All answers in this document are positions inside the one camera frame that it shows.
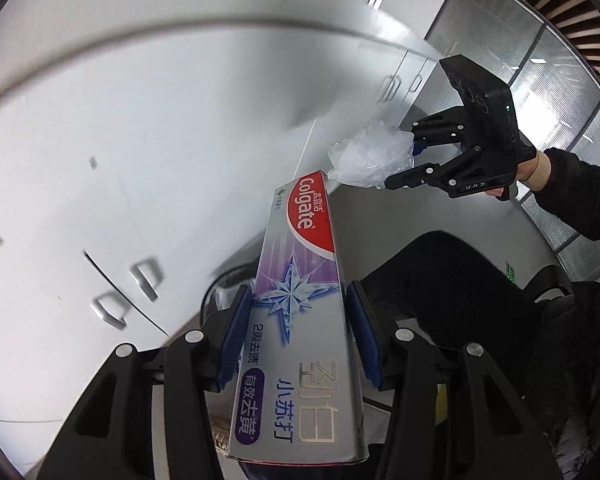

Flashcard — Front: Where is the translucent white plastic bag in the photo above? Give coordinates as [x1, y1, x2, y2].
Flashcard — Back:
[327, 120, 414, 188]

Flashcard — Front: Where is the Colgate toothpaste box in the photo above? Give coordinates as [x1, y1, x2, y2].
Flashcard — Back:
[228, 171, 368, 466]

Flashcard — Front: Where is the black sleeved right forearm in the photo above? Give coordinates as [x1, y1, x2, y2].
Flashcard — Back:
[520, 148, 600, 241]

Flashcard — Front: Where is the person's right hand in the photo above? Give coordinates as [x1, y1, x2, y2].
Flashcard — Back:
[486, 154, 540, 200]

